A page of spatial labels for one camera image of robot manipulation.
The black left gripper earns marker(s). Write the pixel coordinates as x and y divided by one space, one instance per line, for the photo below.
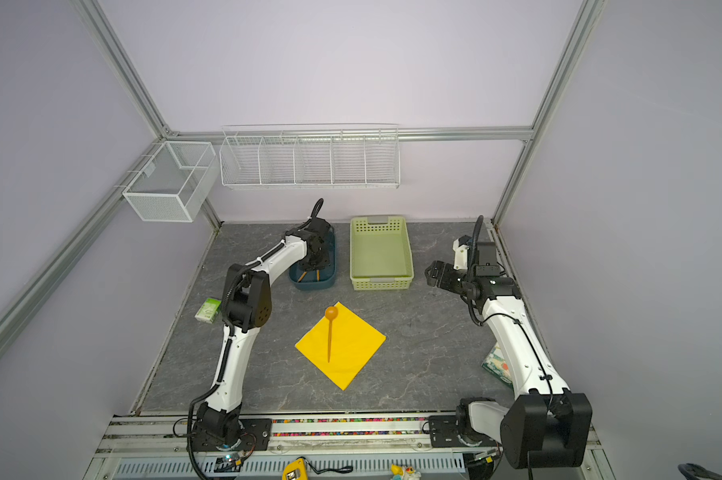
306 265

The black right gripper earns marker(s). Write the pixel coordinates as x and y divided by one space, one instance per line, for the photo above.
439 267

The orange plastic spoon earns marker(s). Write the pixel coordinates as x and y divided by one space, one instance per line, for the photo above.
331 314

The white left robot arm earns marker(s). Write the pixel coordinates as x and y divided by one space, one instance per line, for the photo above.
246 306

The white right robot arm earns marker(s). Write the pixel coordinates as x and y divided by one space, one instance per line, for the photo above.
547 425

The yellow paper napkin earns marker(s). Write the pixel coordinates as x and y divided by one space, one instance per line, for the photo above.
354 344

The dark teal plastic tub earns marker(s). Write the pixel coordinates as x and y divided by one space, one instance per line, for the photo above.
321 279

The light green perforated basket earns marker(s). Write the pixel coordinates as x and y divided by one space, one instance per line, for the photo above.
380 254

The colourful tissue packet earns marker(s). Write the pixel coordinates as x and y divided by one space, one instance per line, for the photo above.
495 364

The small green box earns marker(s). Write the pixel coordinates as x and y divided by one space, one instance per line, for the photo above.
208 312

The yellow white toy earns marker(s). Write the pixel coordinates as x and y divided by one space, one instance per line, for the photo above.
404 473

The yellow handheld device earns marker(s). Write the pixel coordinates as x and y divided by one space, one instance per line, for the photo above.
296 470

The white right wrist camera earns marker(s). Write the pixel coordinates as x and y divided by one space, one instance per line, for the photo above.
461 249

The white wire wall basket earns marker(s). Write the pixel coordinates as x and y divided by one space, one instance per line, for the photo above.
320 156

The white mesh wall box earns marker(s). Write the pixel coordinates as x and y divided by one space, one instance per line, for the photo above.
175 181

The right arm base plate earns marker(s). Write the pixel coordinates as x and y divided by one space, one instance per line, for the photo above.
444 431

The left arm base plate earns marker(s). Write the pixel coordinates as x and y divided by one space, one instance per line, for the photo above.
242 434

